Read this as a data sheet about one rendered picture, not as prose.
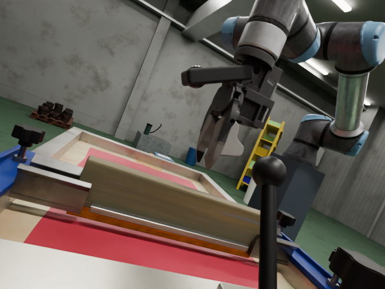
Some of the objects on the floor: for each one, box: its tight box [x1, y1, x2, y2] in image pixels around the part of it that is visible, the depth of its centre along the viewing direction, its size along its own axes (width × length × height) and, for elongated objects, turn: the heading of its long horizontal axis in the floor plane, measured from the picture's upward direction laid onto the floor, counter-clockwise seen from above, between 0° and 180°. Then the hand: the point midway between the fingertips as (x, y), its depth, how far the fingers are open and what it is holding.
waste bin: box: [184, 147, 197, 166], centre depth 780 cm, size 49×45×57 cm
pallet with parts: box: [30, 101, 74, 130], centre depth 579 cm, size 82×125×43 cm, turn 123°
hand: (201, 157), depth 43 cm, fingers open, 4 cm apart
